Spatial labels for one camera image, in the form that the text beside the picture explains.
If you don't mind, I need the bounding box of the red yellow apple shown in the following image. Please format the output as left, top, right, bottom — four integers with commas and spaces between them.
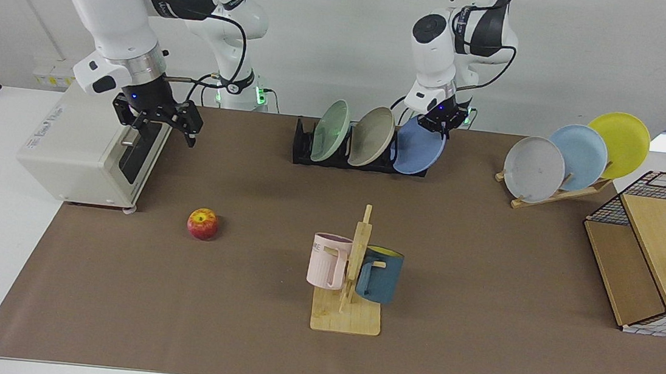
185, 206, 221, 242

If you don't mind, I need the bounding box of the beige grey plate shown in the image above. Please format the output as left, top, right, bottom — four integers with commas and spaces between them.
347, 103, 398, 170

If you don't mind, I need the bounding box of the pale green plate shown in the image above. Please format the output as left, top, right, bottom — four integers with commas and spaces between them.
310, 97, 353, 165

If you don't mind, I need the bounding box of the pale grey plate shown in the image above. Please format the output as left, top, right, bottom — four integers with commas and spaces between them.
501, 134, 569, 206

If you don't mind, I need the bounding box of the black dish rack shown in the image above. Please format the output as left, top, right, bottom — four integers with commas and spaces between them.
291, 116, 434, 178

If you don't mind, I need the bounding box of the wooden plate rack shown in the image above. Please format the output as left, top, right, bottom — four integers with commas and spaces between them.
493, 166, 612, 218

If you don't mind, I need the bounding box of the light blue plate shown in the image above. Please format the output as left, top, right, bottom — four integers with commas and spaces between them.
544, 122, 611, 194

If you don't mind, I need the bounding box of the yellow plate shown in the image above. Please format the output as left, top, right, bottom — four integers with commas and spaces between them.
583, 109, 654, 184

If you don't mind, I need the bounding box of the pale toaster oven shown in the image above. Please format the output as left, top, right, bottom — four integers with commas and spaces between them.
13, 75, 177, 217

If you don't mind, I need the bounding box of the dark teal cup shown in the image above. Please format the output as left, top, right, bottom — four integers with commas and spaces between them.
354, 244, 406, 306

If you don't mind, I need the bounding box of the pink cup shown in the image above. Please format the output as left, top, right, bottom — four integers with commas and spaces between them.
306, 231, 355, 291

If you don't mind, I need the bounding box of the brown table cloth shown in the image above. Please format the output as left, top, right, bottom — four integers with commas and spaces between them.
0, 85, 666, 374

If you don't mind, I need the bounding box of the wooden cup stand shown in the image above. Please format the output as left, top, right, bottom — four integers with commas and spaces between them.
309, 200, 393, 338

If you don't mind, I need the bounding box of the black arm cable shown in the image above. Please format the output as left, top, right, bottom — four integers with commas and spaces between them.
161, 10, 252, 112
439, 0, 524, 98

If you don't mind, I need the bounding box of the white wall socket strip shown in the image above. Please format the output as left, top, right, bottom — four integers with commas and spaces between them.
31, 62, 77, 91

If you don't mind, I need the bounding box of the wire basket with wooden floor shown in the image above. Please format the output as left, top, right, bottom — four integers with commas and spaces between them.
574, 165, 666, 338

